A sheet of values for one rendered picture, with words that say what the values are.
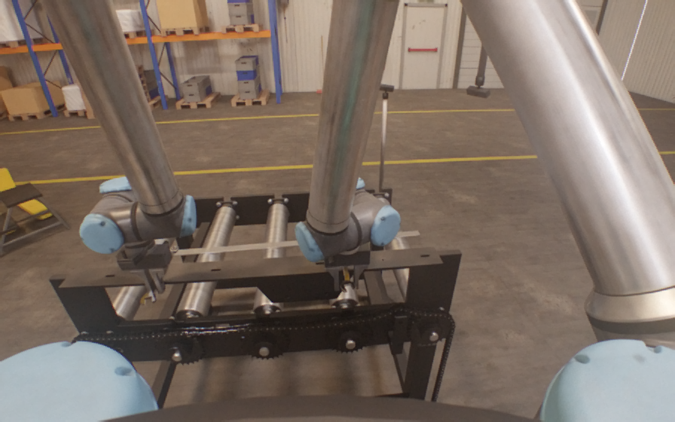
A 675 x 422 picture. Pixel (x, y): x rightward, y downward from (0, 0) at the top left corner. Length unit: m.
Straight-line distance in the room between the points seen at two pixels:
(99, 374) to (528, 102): 0.50
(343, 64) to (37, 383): 0.46
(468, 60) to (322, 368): 9.68
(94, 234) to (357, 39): 0.65
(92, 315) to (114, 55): 1.00
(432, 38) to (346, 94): 9.95
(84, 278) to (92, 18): 0.88
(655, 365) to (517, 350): 2.21
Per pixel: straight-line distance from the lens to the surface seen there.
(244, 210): 2.10
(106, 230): 0.84
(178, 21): 8.89
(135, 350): 1.51
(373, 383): 2.21
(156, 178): 0.73
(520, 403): 2.35
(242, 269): 1.11
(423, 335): 1.31
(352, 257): 0.98
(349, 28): 0.48
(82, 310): 1.43
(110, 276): 1.26
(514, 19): 0.46
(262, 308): 1.38
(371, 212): 0.77
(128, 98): 0.64
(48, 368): 0.38
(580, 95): 0.44
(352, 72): 0.50
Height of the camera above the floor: 1.85
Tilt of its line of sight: 30 degrees down
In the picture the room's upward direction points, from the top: 1 degrees counter-clockwise
